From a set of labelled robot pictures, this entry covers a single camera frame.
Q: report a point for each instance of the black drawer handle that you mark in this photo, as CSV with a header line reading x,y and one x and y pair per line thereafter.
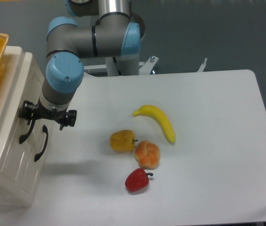
x,y
44,143
25,136

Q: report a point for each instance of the red bell pepper toy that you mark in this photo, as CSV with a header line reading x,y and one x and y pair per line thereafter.
x,y
137,180

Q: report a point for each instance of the knotted bread roll toy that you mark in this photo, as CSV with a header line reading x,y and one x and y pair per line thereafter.
x,y
147,155

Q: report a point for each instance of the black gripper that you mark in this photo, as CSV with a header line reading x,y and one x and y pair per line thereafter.
x,y
29,111

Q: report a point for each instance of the yellow plastic banana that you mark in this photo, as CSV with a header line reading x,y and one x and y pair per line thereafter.
x,y
160,117

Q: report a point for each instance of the white drawer cabinet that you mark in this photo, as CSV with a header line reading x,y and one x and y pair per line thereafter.
x,y
12,61

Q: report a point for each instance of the top white drawer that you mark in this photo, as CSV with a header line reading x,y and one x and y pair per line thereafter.
x,y
12,156

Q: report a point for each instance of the yellow bell pepper toy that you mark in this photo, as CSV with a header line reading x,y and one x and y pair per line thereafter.
x,y
123,141

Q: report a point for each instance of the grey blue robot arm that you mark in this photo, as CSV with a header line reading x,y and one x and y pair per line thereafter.
x,y
65,70

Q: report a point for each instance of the black bottom drawer handle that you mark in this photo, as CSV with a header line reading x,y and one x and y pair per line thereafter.
x,y
44,143

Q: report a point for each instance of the white drawer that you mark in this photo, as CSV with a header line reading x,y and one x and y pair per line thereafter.
x,y
12,156
33,169

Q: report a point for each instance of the black top drawer handle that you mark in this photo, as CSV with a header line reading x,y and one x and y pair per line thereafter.
x,y
25,136

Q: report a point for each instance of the bottom white drawer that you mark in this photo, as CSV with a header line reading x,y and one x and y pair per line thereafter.
x,y
33,169

